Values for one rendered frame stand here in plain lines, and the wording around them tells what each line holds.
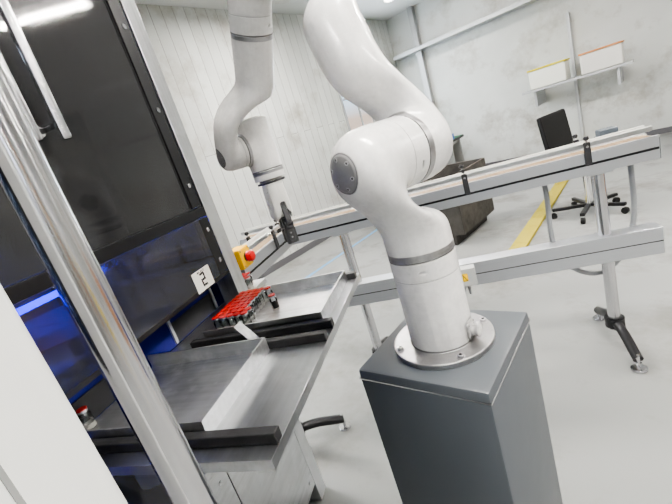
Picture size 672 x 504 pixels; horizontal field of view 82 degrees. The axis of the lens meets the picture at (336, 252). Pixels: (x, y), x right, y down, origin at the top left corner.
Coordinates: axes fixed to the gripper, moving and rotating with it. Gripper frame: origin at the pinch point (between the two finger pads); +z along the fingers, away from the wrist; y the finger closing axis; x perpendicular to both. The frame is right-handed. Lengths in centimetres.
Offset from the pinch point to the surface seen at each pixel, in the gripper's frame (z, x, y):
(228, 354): 18.7, -25.8, 15.1
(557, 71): -19, 493, -338
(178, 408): 19, -37, 28
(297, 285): 17.6, -1.4, -9.5
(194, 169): -24.7, -17.0, -24.5
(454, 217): 79, 189, -203
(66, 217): -21, -25, 79
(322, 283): 18.5, 5.3, -4.9
